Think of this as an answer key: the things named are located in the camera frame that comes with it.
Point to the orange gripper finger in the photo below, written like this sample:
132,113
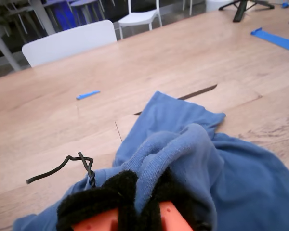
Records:
173,211
98,204

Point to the blue printed T-shirt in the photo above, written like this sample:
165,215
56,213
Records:
243,168

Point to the small blue tape piece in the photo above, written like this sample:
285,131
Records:
88,95

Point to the white flat-back chair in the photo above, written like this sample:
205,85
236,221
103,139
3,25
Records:
69,43

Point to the long blue tape strip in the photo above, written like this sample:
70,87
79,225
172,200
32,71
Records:
277,39

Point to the black tabletop tripod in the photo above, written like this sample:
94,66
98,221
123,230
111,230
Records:
239,10

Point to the white cylindrical container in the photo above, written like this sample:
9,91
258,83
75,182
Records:
218,4

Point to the grey metal post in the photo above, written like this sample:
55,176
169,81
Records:
3,45

